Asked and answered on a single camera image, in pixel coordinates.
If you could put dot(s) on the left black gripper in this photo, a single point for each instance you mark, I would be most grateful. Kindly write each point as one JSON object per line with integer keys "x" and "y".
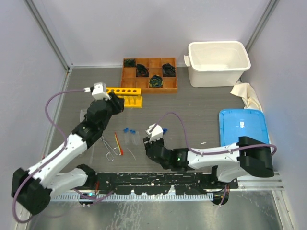
{"x": 117, "y": 103}

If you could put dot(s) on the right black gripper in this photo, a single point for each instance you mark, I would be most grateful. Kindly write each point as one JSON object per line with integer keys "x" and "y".
{"x": 147, "y": 143}

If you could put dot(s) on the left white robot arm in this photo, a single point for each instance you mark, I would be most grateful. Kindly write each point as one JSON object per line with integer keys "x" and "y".
{"x": 35, "y": 187}

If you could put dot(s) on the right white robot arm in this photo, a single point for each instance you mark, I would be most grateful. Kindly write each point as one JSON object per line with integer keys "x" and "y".
{"x": 245, "y": 157}

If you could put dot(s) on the yellow test tube rack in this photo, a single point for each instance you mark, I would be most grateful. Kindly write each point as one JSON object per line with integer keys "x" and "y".
{"x": 132, "y": 96}

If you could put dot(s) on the blue capped test tube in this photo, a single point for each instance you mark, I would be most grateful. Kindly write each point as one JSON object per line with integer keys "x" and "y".
{"x": 133, "y": 137}
{"x": 126, "y": 132}
{"x": 137, "y": 137}

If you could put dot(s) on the red yellow stick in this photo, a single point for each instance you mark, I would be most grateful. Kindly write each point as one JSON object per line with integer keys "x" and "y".
{"x": 118, "y": 144}

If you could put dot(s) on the clear well plate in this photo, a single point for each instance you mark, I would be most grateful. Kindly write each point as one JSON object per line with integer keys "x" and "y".
{"x": 83, "y": 114}

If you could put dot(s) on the rolled tie orange pattern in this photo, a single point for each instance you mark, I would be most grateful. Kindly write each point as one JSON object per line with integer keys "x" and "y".
{"x": 141, "y": 71}

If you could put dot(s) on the rolled tie top left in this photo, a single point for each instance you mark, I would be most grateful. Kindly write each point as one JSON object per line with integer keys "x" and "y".
{"x": 129, "y": 63}

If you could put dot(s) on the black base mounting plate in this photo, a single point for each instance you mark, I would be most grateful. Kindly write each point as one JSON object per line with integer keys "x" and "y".
{"x": 152, "y": 183}

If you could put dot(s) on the wooden compartment tray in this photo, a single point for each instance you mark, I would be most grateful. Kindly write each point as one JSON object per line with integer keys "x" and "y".
{"x": 154, "y": 66}

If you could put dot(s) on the metal test tube holder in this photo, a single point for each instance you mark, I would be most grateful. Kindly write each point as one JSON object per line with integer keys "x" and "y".
{"x": 111, "y": 152}

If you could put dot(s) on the rolled tie blue pattern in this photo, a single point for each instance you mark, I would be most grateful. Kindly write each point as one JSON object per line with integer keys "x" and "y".
{"x": 169, "y": 70}

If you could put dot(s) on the blue plastic lid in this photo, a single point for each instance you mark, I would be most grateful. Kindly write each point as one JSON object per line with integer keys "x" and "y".
{"x": 235, "y": 123}

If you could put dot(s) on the white plastic tub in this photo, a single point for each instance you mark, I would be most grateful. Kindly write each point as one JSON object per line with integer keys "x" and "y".
{"x": 216, "y": 63}

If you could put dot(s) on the cream cloth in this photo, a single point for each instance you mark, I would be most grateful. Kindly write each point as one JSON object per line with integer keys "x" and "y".
{"x": 248, "y": 95}

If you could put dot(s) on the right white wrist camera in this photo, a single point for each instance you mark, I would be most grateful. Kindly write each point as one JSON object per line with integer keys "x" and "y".
{"x": 154, "y": 132}

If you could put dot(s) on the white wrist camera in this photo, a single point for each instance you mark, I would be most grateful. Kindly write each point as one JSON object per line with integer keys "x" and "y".
{"x": 98, "y": 91}
{"x": 154, "y": 132}

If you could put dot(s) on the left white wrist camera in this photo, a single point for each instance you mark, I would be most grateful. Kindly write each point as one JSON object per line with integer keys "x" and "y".
{"x": 98, "y": 91}

